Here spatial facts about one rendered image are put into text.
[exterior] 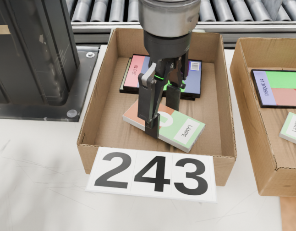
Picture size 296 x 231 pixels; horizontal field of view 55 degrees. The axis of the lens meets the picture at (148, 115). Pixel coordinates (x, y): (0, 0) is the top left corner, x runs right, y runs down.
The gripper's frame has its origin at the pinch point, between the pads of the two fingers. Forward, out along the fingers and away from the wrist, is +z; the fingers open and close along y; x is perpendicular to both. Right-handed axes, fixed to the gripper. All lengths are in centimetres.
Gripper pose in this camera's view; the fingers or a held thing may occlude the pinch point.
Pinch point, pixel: (162, 113)
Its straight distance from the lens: 58.7
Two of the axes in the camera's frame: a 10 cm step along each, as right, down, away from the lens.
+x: -8.4, -4.1, 3.6
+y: 5.5, -6.3, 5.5
